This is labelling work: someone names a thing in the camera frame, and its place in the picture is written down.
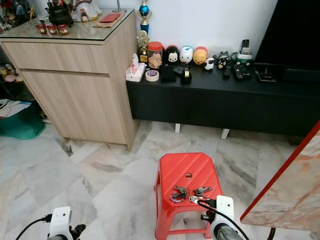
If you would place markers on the dark display shelf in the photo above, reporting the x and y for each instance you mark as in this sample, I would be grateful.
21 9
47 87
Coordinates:
7 86

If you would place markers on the metal stand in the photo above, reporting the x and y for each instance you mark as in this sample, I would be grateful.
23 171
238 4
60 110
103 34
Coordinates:
120 9

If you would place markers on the black pouch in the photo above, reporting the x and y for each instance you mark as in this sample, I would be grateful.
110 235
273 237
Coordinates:
167 74

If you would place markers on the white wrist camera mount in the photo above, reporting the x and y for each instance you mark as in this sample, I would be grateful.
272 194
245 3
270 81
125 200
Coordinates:
225 210
60 220

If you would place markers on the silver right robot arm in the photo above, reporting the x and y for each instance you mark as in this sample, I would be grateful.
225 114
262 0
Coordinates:
226 233

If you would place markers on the red packet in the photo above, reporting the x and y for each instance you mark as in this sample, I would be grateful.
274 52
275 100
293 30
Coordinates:
110 17

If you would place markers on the clear jar with red lid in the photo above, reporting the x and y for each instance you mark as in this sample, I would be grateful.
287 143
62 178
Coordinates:
155 56

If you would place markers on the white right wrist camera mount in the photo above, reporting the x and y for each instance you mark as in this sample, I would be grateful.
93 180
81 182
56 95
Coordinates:
225 210

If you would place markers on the white figurine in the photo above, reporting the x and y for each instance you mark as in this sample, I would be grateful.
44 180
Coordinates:
86 9

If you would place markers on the black tray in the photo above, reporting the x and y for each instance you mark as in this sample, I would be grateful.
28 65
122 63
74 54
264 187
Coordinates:
269 75

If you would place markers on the black tape dispenser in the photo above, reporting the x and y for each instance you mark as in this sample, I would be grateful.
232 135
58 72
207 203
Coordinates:
186 76

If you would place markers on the small gold trophy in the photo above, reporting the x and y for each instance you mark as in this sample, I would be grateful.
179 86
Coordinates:
143 46

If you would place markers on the red plastic stool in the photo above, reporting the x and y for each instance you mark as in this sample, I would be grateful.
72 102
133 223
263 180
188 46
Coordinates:
185 165

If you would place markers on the black pot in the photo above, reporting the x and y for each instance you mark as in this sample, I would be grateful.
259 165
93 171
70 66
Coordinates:
60 16

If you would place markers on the pink plush toys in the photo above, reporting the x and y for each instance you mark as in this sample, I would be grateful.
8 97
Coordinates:
10 74

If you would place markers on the black and white plush toy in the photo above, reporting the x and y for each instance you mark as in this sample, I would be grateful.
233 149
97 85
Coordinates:
222 60

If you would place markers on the white tape roll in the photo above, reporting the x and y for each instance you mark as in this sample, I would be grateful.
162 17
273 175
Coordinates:
152 78

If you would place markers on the wide black remote control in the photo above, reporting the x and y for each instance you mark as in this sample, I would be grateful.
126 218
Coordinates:
242 73

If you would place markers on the slim black remote control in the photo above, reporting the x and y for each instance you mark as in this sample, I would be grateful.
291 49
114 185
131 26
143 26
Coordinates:
227 71

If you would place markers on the marble folding table red edge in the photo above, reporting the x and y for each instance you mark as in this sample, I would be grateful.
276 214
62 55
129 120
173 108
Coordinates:
290 185

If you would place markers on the dark key bunch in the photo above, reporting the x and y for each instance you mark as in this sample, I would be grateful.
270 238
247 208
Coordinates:
201 190

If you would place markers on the white and blue toy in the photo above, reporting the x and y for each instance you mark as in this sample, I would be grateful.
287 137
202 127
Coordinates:
186 55

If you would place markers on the light wooden cabinet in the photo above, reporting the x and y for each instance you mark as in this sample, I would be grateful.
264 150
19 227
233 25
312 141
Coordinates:
80 95

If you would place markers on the small red cup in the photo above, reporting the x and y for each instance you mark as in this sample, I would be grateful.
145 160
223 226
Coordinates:
63 30
41 29
52 30

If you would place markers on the white and pink tissue box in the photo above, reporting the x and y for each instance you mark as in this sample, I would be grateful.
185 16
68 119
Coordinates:
134 72

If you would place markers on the black metal table leg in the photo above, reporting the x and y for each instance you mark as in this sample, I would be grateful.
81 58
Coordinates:
271 234

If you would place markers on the black low TV console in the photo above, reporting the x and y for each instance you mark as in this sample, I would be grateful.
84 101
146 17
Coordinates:
220 102

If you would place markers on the orange and yellow toy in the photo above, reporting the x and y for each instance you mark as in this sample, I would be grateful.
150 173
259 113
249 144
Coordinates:
200 56

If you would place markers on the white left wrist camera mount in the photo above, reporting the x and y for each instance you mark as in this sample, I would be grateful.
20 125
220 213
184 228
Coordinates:
60 220

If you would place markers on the small panda toy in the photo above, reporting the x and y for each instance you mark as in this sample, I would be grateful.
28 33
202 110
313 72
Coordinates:
209 64

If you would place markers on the blue trophy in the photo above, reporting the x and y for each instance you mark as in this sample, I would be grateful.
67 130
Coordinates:
144 11

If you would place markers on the white papers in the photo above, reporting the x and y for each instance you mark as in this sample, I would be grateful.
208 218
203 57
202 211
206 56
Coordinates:
12 107

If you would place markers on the green and white mug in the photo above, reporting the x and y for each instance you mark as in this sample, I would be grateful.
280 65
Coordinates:
243 59

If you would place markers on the black mouse toy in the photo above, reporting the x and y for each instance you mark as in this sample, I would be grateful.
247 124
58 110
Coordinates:
172 54

